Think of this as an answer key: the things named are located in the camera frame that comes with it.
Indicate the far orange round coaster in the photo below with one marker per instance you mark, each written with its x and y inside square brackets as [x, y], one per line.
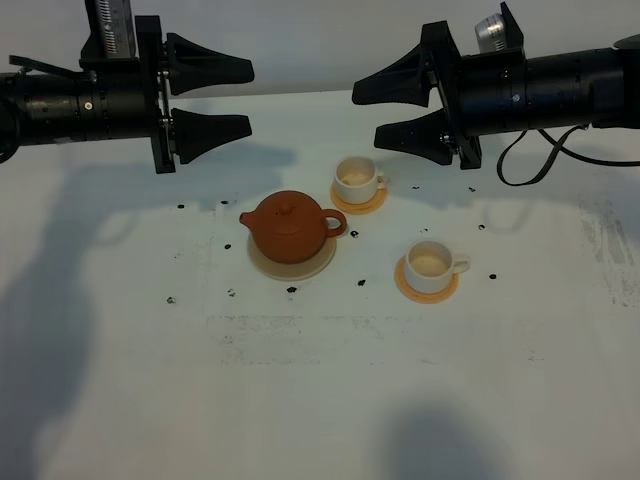
[359, 209]

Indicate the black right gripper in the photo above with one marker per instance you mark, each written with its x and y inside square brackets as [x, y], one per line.
[439, 135]

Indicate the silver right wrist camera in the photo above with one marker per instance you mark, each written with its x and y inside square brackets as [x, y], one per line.
[499, 31]

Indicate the near white teacup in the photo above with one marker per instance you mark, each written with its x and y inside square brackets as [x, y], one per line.
[429, 266]

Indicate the brown clay teapot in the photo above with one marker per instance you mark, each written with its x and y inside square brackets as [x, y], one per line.
[290, 227]

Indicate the white teacup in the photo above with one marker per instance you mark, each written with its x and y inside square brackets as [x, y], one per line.
[429, 266]
[357, 180]

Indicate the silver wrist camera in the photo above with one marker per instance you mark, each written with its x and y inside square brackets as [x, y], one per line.
[499, 31]
[112, 34]

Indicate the near orange round coaster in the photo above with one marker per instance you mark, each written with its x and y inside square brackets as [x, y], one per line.
[419, 297]

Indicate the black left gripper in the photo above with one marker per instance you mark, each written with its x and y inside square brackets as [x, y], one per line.
[127, 96]

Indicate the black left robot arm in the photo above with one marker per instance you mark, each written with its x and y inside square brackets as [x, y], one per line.
[40, 105]

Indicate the orange round coaster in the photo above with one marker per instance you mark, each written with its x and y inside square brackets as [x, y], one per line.
[359, 209]
[419, 297]

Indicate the far white teacup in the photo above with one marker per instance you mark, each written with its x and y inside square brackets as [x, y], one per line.
[357, 180]

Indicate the beige round teapot saucer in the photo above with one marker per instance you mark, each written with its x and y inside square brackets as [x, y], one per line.
[291, 272]

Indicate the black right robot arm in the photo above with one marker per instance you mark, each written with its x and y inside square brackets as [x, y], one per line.
[499, 92]

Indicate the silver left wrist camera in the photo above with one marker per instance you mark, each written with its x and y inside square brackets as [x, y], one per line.
[112, 34]

